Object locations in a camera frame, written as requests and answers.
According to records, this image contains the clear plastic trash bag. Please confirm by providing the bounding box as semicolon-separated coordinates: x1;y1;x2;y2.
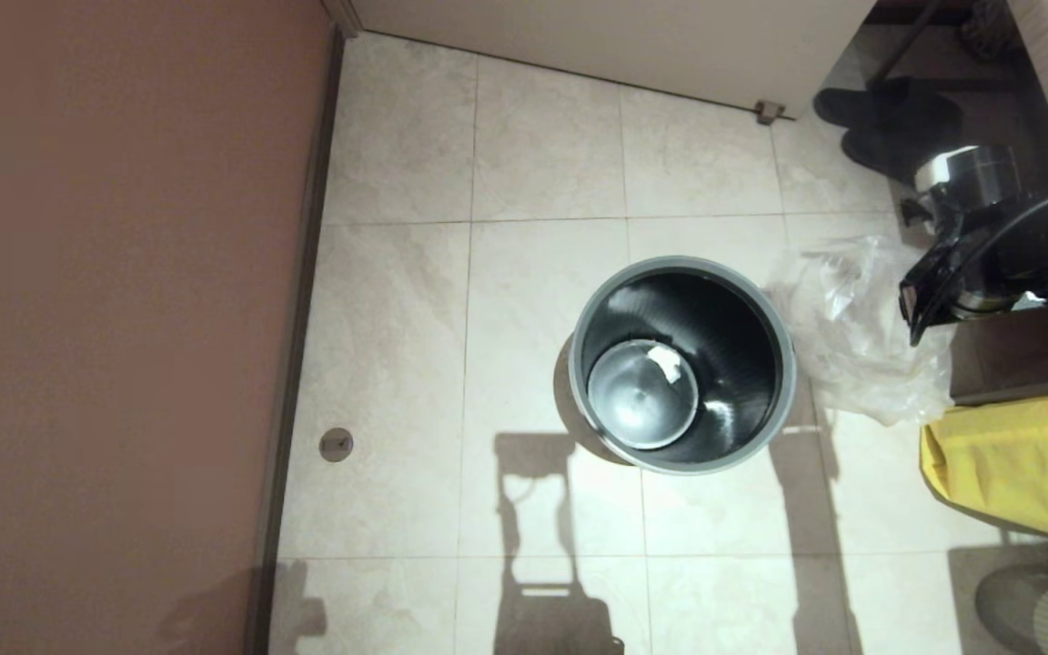
765;235;954;427

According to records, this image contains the yellow fabric bag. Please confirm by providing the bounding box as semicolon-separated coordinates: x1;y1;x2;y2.
918;387;1048;547

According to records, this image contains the grey round trash bin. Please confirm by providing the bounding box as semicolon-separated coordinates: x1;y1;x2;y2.
568;257;798;476

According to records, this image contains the dark mop head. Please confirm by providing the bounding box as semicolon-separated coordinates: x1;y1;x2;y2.
959;0;1021;60

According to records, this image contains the dark slanted pole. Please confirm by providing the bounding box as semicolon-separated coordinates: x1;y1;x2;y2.
868;0;943;87

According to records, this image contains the white door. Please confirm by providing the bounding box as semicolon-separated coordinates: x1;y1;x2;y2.
347;0;880;121

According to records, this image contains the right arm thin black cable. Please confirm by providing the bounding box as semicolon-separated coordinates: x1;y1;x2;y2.
970;182;1048;278

